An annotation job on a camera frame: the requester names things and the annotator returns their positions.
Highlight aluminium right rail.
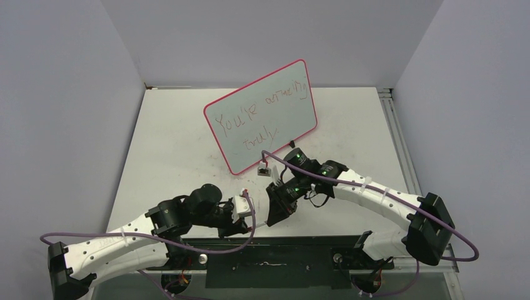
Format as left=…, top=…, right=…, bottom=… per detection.
left=377, top=88, right=423, bottom=200

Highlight purple cable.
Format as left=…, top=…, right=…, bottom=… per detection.
left=39, top=190, right=258, bottom=300
left=261, top=150, right=480, bottom=298

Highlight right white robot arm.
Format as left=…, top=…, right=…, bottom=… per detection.
left=266, top=147, right=455, bottom=268

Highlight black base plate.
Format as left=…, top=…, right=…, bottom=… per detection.
left=152, top=236, right=399, bottom=289

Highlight aluminium rail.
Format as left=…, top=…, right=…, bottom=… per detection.
left=86, top=238, right=458, bottom=299
left=377, top=88, right=423, bottom=200

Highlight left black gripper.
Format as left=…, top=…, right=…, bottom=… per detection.
left=191, top=201, right=249, bottom=239

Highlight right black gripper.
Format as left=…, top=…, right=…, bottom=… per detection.
left=266, top=173, right=310, bottom=227

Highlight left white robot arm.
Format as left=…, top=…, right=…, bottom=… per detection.
left=47, top=184, right=256, bottom=299

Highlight pink framed whiteboard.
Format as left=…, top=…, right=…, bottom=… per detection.
left=203, top=59, right=318, bottom=175

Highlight aluminium front rail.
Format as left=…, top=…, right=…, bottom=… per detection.
left=86, top=238, right=458, bottom=299

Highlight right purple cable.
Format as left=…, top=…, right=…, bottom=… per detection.
left=261, top=150, right=480, bottom=298

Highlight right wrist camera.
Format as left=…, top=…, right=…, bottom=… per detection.
left=257, top=161, right=283, bottom=186

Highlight white whiteboard marker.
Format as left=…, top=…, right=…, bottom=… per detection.
left=248, top=222, right=266, bottom=231

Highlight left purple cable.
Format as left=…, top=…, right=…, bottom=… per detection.
left=39, top=190, right=258, bottom=300

